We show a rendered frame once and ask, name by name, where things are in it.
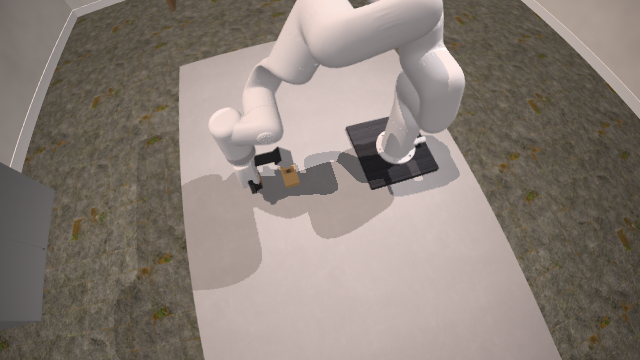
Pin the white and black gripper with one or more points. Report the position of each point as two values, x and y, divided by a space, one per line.
248 173

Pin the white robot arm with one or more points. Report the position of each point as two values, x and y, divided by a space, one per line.
339 37

